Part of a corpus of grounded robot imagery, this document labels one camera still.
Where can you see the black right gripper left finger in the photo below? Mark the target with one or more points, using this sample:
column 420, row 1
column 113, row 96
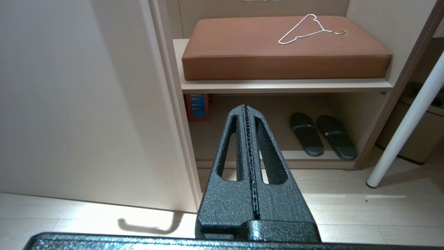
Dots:
column 222, row 208

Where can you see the beige room door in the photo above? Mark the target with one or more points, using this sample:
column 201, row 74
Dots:
column 86, row 104

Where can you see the beige trash bin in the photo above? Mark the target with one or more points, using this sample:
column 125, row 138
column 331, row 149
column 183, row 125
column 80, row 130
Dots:
column 416, row 139

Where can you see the black slipper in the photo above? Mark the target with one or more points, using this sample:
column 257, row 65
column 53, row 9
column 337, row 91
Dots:
column 338, row 139
column 307, row 135

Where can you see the brown leather bench cushion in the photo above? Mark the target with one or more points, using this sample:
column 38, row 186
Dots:
column 260, row 52

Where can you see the beige wooden bench shelf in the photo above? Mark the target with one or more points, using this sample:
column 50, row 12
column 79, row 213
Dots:
column 277, row 86

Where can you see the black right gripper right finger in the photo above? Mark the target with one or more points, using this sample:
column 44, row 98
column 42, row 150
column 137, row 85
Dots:
column 284, row 208

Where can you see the orange and blue box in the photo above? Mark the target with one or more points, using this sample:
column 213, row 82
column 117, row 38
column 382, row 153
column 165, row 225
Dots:
column 197, row 107

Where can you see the white table leg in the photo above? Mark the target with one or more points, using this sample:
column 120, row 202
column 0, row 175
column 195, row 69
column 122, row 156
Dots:
column 409, row 121

